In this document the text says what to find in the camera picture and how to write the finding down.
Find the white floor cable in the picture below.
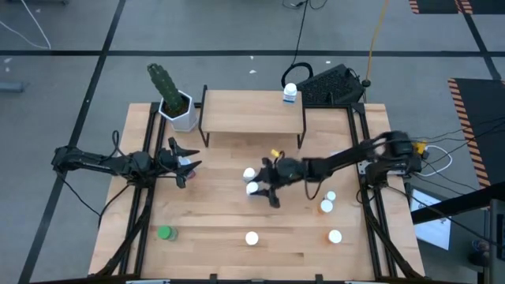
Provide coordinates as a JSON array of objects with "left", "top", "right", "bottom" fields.
[{"left": 0, "top": 0, "right": 52, "bottom": 50}]

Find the white hexagonal plant pot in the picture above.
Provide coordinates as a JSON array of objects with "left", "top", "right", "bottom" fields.
[{"left": 157, "top": 89, "right": 198, "bottom": 133}]

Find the green cactus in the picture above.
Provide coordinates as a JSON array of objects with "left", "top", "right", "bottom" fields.
[{"left": 146, "top": 62, "right": 186, "bottom": 111}]

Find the white sheet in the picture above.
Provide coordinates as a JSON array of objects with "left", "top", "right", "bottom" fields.
[{"left": 410, "top": 188, "right": 452, "bottom": 252}]

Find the wooden shelf black metal frame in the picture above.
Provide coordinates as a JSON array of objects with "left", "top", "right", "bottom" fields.
[{"left": 198, "top": 84, "right": 308, "bottom": 150}]

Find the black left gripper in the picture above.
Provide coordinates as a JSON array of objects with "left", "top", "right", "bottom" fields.
[{"left": 157, "top": 136, "right": 203, "bottom": 189}]

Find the white looped cable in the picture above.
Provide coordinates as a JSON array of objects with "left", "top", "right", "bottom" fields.
[{"left": 417, "top": 144, "right": 454, "bottom": 178}]

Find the yellow hanging cable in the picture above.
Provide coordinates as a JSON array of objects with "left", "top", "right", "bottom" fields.
[{"left": 365, "top": 0, "right": 391, "bottom": 86}]

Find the black hanging cable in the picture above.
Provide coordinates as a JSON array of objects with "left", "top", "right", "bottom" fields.
[{"left": 280, "top": 0, "right": 315, "bottom": 90}]

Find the black mat hazard stripe edge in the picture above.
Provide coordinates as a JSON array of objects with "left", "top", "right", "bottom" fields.
[
  {"left": 408, "top": 0, "right": 505, "bottom": 16},
  {"left": 447, "top": 77, "right": 505, "bottom": 189}
]

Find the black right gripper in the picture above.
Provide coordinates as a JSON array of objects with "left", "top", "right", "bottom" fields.
[{"left": 255, "top": 156, "right": 307, "bottom": 209}]

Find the black perforated computer box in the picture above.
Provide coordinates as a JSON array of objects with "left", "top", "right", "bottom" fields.
[{"left": 296, "top": 63, "right": 366, "bottom": 107}]

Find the green capped pill bottle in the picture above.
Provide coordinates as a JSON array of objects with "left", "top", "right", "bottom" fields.
[{"left": 156, "top": 225, "right": 179, "bottom": 241}]

